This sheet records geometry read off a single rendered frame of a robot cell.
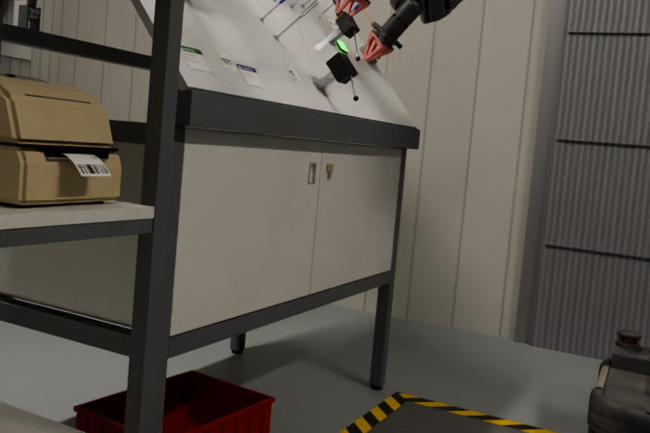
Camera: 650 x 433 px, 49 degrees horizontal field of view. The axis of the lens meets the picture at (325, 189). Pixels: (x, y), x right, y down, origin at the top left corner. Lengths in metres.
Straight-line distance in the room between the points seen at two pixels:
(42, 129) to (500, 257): 2.50
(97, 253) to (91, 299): 0.09
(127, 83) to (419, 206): 1.87
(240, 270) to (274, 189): 0.20
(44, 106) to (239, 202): 0.53
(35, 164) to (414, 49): 2.56
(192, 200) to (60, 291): 0.34
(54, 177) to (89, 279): 0.40
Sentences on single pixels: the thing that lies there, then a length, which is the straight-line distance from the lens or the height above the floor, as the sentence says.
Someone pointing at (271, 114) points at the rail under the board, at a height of 0.84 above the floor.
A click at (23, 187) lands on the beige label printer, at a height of 0.69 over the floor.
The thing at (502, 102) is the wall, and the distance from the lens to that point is 3.30.
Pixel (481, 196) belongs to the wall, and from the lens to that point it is 3.31.
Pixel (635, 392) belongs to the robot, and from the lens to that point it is 2.01.
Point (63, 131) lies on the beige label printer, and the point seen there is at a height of 0.77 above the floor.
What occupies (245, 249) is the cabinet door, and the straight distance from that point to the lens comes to 1.56.
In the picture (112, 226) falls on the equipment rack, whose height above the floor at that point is 0.63.
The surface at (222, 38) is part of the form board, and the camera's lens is 1.56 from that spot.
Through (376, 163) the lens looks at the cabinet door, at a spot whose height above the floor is 0.75.
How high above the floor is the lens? 0.79
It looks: 4 degrees down
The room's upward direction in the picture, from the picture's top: 5 degrees clockwise
